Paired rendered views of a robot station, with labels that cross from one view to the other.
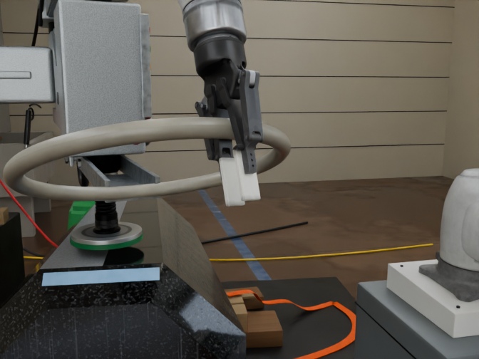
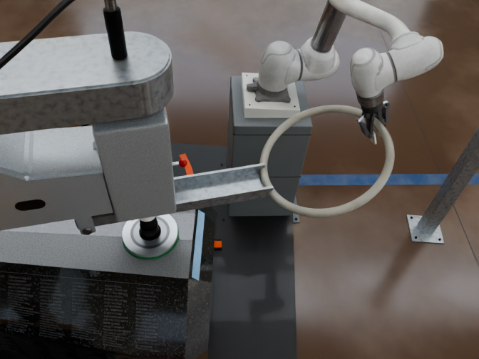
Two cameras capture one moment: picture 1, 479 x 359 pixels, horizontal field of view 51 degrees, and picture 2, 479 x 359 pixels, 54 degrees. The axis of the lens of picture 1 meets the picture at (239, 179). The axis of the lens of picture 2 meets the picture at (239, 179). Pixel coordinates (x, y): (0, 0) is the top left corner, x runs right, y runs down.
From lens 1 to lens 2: 2.04 m
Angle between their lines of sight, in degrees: 79
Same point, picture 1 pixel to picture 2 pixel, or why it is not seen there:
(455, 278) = (279, 95)
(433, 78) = not seen: outside the picture
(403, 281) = (260, 110)
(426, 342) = (299, 127)
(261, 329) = not seen: hidden behind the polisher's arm
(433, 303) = (284, 111)
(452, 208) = (280, 70)
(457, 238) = (282, 81)
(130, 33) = not seen: hidden behind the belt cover
